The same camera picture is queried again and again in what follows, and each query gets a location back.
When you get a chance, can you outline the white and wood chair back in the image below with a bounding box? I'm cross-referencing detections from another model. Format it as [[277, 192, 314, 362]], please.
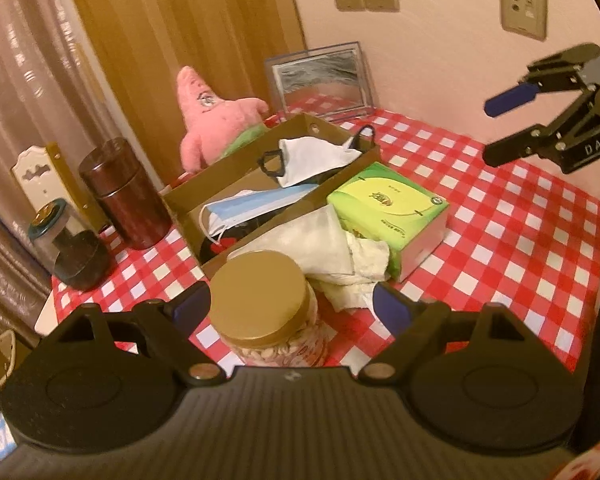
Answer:
[[11, 142, 112, 234]]

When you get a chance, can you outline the beige wall data plate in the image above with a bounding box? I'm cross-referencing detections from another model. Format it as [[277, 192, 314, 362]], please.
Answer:
[[499, 0, 549, 41]]

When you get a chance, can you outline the beige patterned curtain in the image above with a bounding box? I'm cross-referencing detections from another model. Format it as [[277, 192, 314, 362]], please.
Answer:
[[0, 0, 127, 357]]

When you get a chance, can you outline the brown cylindrical canister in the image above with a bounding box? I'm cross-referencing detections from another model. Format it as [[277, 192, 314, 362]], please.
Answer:
[[78, 137, 174, 251]]

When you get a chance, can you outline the clear picture frame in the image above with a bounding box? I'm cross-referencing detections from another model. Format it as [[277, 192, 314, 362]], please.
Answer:
[[264, 41, 376, 122]]

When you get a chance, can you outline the glass jar with dark base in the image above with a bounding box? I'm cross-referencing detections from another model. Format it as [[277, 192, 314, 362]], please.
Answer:
[[27, 199, 114, 292]]

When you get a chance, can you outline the wicker basket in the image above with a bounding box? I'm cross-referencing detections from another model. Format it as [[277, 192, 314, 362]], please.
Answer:
[[0, 332, 29, 394]]

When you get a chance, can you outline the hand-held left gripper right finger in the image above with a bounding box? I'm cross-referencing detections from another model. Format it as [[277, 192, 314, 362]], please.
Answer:
[[357, 283, 547, 386]]

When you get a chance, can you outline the white cloth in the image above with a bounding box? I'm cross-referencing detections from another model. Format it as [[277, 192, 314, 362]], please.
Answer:
[[227, 206, 354, 281]]

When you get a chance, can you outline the wooden door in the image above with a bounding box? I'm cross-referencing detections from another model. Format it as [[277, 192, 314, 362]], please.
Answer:
[[62, 0, 309, 192]]

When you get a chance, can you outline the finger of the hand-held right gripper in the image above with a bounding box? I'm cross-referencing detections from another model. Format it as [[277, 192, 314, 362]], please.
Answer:
[[484, 42, 600, 118], [482, 86, 600, 168]]

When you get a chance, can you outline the red white checkered tablecloth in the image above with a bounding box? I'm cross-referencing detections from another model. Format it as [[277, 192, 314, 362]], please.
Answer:
[[50, 107, 600, 377]]

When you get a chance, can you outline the pink starfish plush toy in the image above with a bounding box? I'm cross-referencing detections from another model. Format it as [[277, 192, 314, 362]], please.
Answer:
[[176, 65, 271, 174]]

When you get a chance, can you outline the nut jar with gold lid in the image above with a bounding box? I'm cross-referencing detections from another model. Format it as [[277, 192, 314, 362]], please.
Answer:
[[207, 250, 332, 369]]

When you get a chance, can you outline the blue face mask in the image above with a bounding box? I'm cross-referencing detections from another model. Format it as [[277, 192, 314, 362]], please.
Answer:
[[197, 182, 322, 249]]

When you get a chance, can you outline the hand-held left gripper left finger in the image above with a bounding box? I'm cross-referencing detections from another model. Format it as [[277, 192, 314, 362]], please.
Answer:
[[42, 281, 228, 389]]

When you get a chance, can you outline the white mask with black straps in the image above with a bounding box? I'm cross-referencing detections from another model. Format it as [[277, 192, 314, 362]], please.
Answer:
[[257, 125, 376, 189]]

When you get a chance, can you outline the green tissue box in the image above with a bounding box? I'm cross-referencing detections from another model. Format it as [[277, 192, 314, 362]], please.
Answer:
[[326, 161, 451, 284]]

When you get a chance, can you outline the brown cardboard box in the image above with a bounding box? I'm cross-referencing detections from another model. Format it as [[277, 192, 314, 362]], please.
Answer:
[[161, 112, 383, 266]]

